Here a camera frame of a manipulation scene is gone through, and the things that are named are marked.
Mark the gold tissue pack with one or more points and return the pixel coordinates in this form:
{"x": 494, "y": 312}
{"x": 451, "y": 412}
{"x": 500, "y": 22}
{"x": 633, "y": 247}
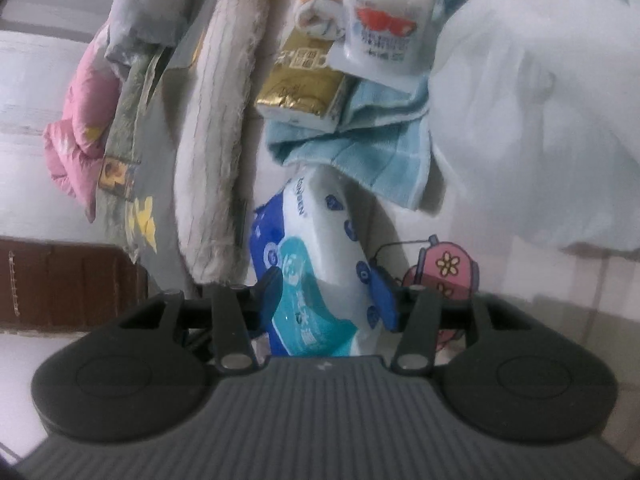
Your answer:
{"x": 301, "y": 88}

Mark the grey bed sheet yellow prints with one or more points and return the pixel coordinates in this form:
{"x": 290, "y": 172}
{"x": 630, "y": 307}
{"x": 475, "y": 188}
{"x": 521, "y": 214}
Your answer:
{"x": 138, "y": 208}

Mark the pink grey quilt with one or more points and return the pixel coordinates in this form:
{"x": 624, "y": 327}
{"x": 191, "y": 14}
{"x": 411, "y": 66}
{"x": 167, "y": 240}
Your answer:
{"x": 74, "y": 145}

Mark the white plastic bag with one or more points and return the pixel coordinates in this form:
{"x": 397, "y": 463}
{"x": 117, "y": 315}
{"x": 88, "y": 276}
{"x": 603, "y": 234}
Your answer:
{"x": 534, "y": 116}

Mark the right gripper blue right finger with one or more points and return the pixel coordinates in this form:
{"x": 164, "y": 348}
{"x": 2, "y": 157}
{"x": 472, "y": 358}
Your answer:
{"x": 412, "y": 313}

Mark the brown wooden furniture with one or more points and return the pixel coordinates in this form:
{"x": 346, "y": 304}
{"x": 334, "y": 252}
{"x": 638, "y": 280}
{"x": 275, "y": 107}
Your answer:
{"x": 56, "y": 288}

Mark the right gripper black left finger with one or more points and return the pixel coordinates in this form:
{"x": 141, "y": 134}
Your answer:
{"x": 240, "y": 315}

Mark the light blue towel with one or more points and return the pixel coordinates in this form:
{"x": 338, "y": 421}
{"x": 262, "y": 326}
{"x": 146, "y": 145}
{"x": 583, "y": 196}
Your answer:
{"x": 383, "y": 141}

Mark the blue white wipes pack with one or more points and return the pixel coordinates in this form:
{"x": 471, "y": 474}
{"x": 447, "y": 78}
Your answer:
{"x": 307, "y": 232}

